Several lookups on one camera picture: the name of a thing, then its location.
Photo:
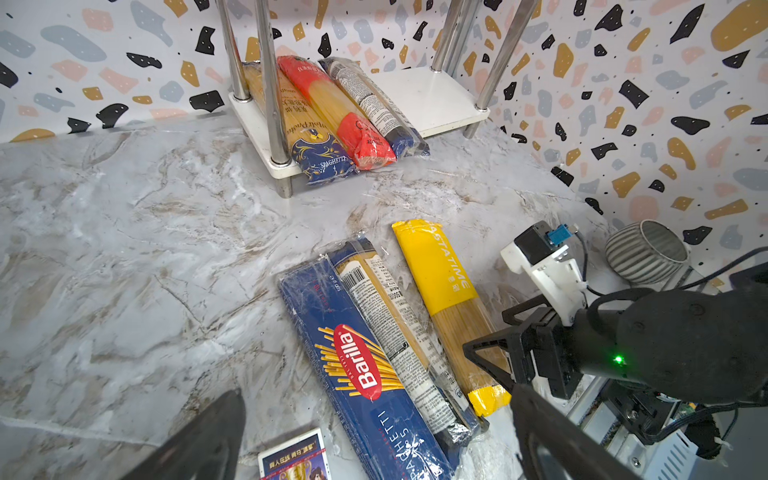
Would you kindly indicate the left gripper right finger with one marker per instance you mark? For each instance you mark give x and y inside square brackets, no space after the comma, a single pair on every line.
[552,447]

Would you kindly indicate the blue clear labelled spaghetti packet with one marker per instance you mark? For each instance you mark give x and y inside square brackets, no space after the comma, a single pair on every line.
[414,353]

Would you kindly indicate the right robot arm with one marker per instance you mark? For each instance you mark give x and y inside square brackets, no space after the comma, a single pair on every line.
[630,388]

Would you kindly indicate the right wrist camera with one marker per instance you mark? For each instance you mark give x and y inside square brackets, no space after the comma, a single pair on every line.
[541,253]

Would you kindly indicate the small purple card box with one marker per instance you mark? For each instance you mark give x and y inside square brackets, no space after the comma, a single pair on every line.
[302,457]

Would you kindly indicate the white two-tier shelf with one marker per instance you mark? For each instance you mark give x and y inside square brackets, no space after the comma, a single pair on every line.
[429,97]

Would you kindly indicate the red spaghetti packet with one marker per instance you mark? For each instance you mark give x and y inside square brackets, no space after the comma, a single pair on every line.
[364,144]

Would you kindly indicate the dark blue spaghetti packet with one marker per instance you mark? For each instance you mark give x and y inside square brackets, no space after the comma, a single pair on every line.
[387,432]

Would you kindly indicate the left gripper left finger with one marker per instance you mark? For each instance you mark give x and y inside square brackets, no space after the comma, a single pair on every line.
[207,447]

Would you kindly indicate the yellow blue spaghetti packet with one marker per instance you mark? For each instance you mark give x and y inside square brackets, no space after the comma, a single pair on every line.
[312,143]

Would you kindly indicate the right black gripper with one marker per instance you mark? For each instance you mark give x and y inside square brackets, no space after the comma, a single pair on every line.
[686,345]

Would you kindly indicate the clear yellow spaghetti packet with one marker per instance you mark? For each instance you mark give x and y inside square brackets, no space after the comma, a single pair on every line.
[455,309]

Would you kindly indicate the grey ribbed cup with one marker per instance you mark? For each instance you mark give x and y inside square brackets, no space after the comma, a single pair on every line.
[646,252]

